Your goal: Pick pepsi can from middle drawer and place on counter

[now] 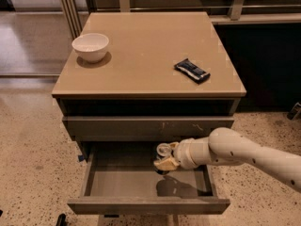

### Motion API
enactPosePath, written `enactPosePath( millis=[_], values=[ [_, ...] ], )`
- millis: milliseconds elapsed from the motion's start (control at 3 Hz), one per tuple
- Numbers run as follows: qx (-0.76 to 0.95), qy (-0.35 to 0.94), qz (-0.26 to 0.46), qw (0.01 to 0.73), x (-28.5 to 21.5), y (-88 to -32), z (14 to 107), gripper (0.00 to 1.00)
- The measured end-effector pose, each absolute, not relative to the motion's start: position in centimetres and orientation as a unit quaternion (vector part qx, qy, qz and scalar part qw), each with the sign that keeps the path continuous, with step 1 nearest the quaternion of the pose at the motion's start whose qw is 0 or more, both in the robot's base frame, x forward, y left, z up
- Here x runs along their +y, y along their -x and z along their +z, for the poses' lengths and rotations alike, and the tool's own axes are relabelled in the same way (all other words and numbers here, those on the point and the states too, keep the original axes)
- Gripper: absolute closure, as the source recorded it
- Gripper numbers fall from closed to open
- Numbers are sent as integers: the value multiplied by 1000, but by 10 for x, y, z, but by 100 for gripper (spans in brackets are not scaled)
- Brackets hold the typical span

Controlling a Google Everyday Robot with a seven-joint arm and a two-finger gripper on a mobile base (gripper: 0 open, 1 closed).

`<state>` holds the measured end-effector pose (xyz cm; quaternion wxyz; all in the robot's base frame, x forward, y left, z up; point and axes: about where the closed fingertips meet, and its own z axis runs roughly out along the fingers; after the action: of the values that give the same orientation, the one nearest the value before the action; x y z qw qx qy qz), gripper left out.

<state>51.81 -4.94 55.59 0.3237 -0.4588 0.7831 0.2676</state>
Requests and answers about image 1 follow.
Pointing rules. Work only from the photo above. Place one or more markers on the dark blue snack bar wrapper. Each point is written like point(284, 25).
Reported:
point(191, 70)

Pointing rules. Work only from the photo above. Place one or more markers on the tan drawer cabinet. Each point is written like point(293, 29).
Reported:
point(136, 78)

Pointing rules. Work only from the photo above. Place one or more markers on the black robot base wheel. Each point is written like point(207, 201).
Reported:
point(294, 112)

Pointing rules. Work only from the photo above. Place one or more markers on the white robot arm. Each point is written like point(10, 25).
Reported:
point(225, 147)

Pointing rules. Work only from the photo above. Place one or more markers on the blue pepsi can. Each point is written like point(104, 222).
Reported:
point(163, 150)

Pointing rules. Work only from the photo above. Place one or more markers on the open grey middle drawer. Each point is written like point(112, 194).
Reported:
point(124, 182)

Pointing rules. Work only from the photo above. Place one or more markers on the white ceramic bowl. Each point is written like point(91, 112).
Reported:
point(91, 47)

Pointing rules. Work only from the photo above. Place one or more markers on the closed grey top drawer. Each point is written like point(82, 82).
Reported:
point(92, 128)

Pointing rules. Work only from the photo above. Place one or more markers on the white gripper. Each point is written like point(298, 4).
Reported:
point(183, 153)

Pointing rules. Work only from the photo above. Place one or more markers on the black object bottom left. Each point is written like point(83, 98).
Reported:
point(61, 220)

